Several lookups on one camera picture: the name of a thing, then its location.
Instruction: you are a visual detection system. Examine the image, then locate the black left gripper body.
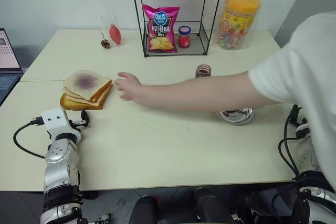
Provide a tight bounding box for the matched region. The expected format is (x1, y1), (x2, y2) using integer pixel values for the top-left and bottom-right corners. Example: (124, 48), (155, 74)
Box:
(68, 119), (87, 132)

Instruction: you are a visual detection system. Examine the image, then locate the toasted brown bread slice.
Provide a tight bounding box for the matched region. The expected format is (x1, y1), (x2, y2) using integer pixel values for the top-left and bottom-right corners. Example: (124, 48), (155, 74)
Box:
(59, 92), (106, 111)

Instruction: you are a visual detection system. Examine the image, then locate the bread slice with purple stain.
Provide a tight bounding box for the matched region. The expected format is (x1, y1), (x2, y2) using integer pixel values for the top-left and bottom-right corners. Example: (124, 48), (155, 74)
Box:
(62, 69), (113, 103)

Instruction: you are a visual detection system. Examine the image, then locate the small red-lidded jar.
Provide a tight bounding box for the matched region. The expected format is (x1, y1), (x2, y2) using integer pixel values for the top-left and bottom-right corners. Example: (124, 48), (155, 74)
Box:
(177, 26), (192, 49)

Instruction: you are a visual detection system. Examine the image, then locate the purple jam glass jar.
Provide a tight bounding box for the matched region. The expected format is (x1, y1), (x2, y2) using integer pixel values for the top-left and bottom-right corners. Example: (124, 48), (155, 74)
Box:
(194, 63), (212, 79)

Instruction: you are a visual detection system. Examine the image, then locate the person's bare hand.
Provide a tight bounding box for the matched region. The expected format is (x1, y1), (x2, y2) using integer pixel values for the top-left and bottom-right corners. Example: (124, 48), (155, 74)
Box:
(115, 72), (144, 101)

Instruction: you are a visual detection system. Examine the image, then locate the red object in glass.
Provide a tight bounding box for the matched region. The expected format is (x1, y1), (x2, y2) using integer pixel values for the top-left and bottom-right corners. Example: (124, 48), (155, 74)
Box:
(109, 24), (123, 47)

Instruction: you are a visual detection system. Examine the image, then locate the dark laptop computer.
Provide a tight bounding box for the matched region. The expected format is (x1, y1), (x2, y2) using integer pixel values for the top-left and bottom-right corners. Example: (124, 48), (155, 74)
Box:
(0, 27), (25, 105)

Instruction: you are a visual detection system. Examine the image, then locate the plastic bag with red item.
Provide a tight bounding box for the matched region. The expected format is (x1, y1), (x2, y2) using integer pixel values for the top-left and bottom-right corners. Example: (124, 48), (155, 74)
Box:
(100, 13), (124, 49)

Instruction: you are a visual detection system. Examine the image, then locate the dark rounded robot leg shape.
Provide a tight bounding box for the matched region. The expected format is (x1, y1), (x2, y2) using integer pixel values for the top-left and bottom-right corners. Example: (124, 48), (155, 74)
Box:
(193, 186), (238, 224)
(130, 194), (160, 224)

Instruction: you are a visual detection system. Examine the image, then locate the pink potato chips bag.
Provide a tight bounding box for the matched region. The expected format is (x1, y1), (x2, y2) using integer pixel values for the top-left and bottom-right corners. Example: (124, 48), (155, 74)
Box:
(142, 3), (181, 54)

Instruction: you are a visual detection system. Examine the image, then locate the shiny metal bowl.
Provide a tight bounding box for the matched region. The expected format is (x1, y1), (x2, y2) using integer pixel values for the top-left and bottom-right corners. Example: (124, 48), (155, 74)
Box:
(215, 106), (255, 126)

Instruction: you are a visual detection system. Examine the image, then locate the candy jar with orange lid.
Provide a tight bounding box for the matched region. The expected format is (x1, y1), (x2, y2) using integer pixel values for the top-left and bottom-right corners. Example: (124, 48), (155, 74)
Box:
(217, 0), (261, 50)

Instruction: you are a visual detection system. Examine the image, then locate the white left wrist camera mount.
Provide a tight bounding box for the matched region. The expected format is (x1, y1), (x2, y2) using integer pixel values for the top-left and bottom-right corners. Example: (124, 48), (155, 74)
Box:
(41, 108), (81, 143)

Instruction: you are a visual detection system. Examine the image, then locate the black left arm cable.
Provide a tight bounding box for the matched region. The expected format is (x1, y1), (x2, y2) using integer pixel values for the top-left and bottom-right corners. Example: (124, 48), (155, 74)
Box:
(13, 116), (46, 159)

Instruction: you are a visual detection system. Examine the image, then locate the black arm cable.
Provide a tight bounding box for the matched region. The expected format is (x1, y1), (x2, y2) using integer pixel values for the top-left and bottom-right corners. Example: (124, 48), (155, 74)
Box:
(277, 104), (305, 182)
(13, 116), (46, 159)

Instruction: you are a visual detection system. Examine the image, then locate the black wire shelf rack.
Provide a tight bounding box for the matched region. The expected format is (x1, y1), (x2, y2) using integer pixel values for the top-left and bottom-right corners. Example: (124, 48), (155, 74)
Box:
(129, 0), (226, 58)

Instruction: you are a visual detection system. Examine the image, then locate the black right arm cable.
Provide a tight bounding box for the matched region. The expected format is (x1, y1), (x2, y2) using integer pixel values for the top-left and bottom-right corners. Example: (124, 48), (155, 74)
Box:
(277, 104), (305, 182)

